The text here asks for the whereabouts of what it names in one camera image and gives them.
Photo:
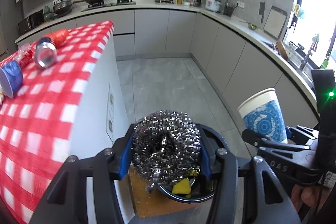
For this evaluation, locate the lower kitchen cabinets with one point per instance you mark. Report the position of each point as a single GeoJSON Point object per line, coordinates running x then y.
{"type": "Point", "coordinates": [236, 61]}

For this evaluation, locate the small wooden stool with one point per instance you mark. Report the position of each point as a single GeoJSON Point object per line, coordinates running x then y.
{"type": "Point", "coordinates": [156, 204]}

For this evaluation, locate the blue white paper cup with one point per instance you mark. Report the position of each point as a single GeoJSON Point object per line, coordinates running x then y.
{"type": "Point", "coordinates": [262, 114]}

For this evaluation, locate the kitchen cleaver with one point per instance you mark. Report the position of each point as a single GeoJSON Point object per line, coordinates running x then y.
{"type": "Point", "coordinates": [262, 11]}

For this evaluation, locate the sink faucet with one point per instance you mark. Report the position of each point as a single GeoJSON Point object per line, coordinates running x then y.
{"type": "Point", "coordinates": [312, 48]}

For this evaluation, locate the green ceramic jar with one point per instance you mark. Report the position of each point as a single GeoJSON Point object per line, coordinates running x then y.
{"type": "Point", "coordinates": [48, 14]}

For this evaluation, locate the steel wool scrubber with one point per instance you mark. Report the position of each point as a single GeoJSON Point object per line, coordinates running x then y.
{"type": "Point", "coordinates": [166, 146]}

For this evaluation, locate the orange plastic bag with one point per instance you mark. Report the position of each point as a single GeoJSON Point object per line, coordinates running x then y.
{"type": "Point", "coordinates": [58, 38]}

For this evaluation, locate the black trash bucket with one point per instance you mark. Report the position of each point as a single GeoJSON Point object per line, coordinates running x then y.
{"type": "Point", "coordinates": [202, 186]}

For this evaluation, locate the black microwave oven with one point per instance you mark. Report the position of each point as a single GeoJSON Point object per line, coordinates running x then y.
{"type": "Point", "coordinates": [32, 21]}

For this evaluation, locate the white cutting board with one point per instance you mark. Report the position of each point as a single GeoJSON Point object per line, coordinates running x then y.
{"type": "Point", "coordinates": [275, 22]}

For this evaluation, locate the yellow green sponge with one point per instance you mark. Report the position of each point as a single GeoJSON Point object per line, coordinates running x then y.
{"type": "Point", "coordinates": [182, 187]}

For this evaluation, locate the gas stove top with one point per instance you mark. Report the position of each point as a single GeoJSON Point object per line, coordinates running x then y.
{"type": "Point", "coordinates": [102, 4]}

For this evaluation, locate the person's right hand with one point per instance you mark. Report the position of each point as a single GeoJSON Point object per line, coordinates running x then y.
{"type": "Point", "coordinates": [309, 196]}

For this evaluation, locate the clear plastic bag bundle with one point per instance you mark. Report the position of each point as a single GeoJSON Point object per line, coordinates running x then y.
{"type": "Point", "coordinates": [24, 55]}

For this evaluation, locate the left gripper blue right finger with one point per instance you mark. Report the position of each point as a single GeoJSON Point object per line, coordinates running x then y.
{"type": "Point", "coordinates": [223, 207]}

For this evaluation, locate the blue soda can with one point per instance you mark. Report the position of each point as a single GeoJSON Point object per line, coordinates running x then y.
{"type": "Point", "coordinates": [45, 53]}

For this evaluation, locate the red checkered tablecloth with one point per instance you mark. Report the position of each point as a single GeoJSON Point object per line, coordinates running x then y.
{"type": "Point", "coordinates": [36, 124]}

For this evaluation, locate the white rice cooker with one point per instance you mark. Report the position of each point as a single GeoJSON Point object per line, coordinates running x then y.
{"type": "Point", "coordinates": [213, 5]}

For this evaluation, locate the lidded black wok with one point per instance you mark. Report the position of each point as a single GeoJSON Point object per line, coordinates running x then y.
{"type": "Point", "coordinates": [63, 7]}

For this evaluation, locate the utensil holder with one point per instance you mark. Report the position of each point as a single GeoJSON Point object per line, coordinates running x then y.
{"type": "Point", "coordinates": [229, 9]}

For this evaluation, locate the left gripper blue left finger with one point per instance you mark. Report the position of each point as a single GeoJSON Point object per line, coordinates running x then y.
{"type": "Point", "coordinates": [111, 190]}

